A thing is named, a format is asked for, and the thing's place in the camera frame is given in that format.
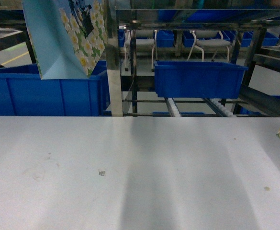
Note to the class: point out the blue bin on rollers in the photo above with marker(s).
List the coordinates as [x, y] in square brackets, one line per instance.
[193, 79]

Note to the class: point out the grey office chair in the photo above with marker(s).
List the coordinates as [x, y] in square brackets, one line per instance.
[144, 39]

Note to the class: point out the large blue bin left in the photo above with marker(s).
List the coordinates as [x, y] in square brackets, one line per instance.
[24, 93]

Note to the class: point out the steel rack post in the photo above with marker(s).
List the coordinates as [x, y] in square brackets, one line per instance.
[113, 59]

